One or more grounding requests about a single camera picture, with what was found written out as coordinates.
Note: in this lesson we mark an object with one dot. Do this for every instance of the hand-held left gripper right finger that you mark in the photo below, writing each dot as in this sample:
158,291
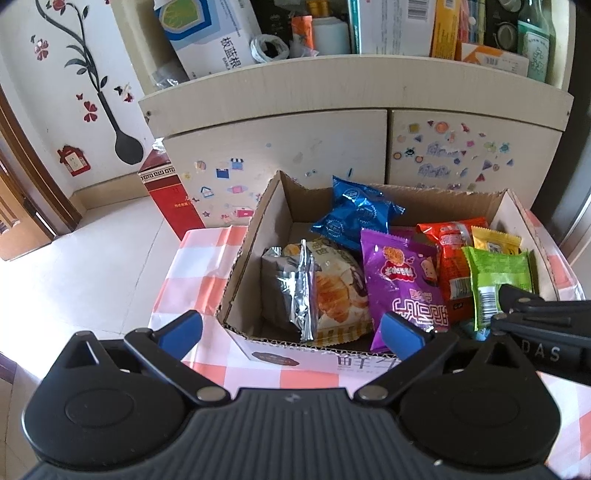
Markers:
399,334

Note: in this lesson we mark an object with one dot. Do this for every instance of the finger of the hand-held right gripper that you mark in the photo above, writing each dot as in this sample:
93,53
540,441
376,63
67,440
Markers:
503,325
519,297

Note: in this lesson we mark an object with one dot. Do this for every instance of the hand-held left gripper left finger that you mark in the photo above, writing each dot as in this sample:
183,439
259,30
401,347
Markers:
184,330

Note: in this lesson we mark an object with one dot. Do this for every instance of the green snack packet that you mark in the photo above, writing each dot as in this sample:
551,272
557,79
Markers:
501,272

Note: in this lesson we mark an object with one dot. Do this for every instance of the purple snack packet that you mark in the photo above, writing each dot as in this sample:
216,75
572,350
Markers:
401,277

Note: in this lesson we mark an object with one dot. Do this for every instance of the yellow snack packet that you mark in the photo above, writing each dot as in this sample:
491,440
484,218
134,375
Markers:
496,240

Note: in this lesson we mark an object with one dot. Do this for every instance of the cream croissant snack packet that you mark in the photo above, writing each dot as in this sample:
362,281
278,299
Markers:
337,295

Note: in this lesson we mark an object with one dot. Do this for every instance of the red orange snack packet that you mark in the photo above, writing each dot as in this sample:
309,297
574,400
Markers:
450,267

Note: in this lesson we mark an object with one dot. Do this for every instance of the cardboard box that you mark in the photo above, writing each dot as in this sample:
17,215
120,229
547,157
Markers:
249,277

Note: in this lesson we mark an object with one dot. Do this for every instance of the blue foil snack packet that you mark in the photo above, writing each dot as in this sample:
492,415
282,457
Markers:
355,207

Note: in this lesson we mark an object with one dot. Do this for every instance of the orange white checkered tablecloth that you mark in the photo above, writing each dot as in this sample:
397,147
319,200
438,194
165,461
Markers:
194,258

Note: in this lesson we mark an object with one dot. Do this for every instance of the grey refrigerator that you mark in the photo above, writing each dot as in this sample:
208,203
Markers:
579,230

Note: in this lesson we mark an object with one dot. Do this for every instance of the red gift box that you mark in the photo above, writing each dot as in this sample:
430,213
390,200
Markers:
171,207

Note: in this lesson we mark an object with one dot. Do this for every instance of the wooden door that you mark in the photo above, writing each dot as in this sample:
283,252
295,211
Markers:
23,221

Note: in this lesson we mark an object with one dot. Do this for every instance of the cream cabinet with stickers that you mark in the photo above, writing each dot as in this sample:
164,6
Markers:
277,129

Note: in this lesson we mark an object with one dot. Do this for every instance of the white orange carton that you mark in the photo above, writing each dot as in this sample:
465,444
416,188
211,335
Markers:
494,60

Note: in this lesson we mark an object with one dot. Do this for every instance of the green glass bottle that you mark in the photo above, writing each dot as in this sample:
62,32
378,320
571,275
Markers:
535,46

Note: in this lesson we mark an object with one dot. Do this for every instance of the dark round jar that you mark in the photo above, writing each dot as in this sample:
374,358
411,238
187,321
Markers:
504,34

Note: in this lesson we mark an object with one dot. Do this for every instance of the orange yellow box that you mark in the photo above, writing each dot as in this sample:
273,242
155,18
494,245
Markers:
445,27

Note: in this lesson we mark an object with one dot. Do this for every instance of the white blue medicine box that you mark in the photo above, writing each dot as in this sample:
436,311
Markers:
212,41

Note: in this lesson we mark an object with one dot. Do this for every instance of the white crumpled plastic bag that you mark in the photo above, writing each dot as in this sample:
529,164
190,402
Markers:
270,48

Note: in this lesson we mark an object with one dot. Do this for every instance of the white box with barcode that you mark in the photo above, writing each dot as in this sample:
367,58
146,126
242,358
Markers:
397,27

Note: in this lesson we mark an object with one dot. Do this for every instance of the white bottle with gold cap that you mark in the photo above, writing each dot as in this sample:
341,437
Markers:
330,34

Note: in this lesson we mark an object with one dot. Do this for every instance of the green white slim box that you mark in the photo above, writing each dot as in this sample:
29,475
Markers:
354,25

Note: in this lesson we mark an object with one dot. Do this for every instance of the small orange packet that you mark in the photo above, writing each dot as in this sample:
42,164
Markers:
302,32

